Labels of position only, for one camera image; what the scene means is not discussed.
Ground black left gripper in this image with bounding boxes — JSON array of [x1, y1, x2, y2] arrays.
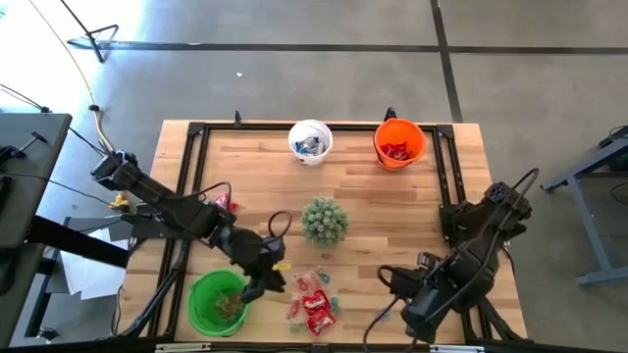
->
[[228, 229, 288, 304]]

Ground green plastic bucket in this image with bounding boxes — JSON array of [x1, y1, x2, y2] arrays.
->
[[187, 268, 252, 338]]

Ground green succulent in grey pot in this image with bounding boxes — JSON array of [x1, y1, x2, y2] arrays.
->
[[300, 196, 350, 248]]

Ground orange plastic pumpkin bucket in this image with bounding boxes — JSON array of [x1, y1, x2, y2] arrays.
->
[[373, 116, 428, 172]]

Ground white plastic bucket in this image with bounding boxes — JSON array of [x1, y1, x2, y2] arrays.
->
[[287, 119, 335, 169]]

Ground white paper sheets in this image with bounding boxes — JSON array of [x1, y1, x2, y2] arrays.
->
[[58, 227, 131, 301]]

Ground dark grey desk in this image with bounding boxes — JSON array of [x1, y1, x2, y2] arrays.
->
[[0, 113, 130, 353]]

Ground thin black rod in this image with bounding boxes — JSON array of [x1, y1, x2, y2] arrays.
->
[[0, 82, 53, 114]]

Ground black clamp tool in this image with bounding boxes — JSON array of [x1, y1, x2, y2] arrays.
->
[[0, 130, 49, 166]]

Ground black tripod stand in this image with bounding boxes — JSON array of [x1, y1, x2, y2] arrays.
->
[[59, 0, 121, 64]]

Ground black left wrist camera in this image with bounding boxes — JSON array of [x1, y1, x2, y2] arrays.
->
[[254, 237, 287, 269]]

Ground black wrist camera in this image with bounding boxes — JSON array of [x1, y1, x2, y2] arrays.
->
[[254, 237, 287, 269], [416, 251, 444, 274]]

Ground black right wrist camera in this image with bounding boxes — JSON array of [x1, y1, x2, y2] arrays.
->
[[416, 251, 444, 274]]

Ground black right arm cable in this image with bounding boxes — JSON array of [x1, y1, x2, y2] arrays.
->
[[362, 167, 541, 353]]

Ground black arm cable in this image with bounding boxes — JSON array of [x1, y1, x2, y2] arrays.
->
[[362, 167, 541, 353], [193, 180, 294, 244]]

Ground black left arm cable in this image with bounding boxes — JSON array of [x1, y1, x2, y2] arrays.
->
[[193, 180, 294, 244]]

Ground silver metal bracket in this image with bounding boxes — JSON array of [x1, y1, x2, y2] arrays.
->
[[429, 344, 486, 353], [154, 342, 212, 353]]

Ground yellow extension cable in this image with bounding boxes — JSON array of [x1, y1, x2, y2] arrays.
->
[[27, 0, 136, 212]]

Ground blue grey table frame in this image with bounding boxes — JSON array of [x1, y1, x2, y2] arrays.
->
[[541, 125, 628, 288]]

